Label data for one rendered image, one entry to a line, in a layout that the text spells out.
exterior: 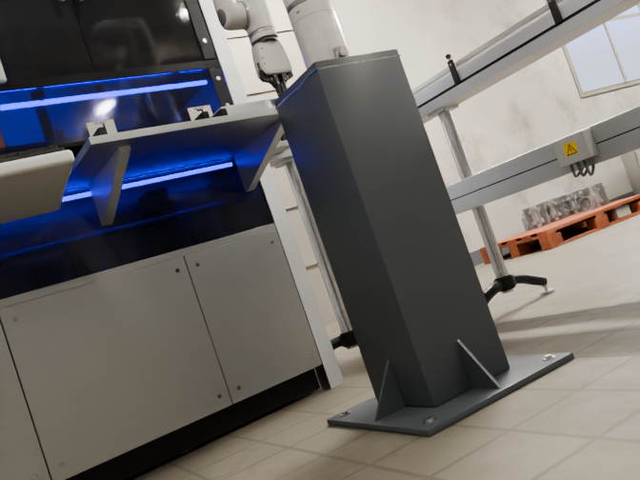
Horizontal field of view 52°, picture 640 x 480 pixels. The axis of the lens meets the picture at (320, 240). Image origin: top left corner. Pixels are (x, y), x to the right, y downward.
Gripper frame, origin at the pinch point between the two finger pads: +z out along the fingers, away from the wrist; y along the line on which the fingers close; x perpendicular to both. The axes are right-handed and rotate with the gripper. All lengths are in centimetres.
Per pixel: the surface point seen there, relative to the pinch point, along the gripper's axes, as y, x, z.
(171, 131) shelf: 37.7, 0.4, 6.4
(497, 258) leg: -87, -22, 71
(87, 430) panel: 72, -39, 74
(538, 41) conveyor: -82, 30, 6
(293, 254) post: -10, -39, 45
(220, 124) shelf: 23.1, 0.0, 6.4
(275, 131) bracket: 0.5, -9.5, 8.7
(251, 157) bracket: 0.5, -27.7, 10.7
